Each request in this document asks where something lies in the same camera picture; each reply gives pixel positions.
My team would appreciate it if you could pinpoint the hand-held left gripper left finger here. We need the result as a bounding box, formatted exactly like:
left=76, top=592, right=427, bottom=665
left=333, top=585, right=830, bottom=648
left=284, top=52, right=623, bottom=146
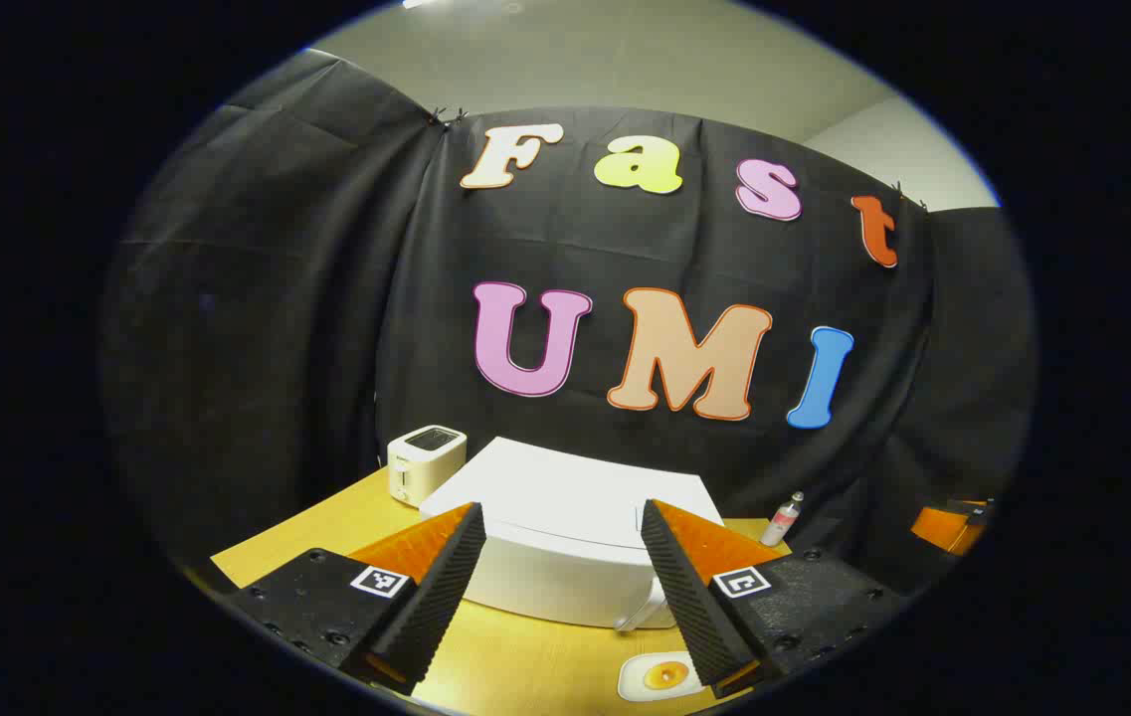
left=227, top=502, right=486, bottom=697

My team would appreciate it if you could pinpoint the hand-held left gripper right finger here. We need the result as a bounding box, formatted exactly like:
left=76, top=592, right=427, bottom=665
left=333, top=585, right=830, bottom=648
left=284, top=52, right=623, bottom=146
left=640, top=499, right=909, bottom=700

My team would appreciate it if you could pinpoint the white microwave oven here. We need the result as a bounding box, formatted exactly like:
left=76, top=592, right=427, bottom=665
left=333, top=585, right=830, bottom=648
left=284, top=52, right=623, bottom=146
left=419, top=436, right=725, bottom=632

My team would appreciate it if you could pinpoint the white rectangular plate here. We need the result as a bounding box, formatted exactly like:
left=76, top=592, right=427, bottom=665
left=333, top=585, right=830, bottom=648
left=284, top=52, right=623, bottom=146
left=617, top=651, right=707, bottom=703

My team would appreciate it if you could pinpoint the white toaster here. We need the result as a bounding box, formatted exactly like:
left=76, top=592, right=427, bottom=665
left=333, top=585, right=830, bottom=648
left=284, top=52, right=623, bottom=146
left=386, top=425, right=469, bottom=508

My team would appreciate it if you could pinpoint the small bottle with pink label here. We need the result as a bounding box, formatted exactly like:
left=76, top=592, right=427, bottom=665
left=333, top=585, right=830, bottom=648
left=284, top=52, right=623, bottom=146
left=760, top=490, right=806, bottom=548

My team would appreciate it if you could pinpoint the black backdrop cloth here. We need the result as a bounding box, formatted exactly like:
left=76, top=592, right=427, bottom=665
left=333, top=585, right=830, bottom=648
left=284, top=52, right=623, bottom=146
left=97, top=48, right=1038, bottom=598

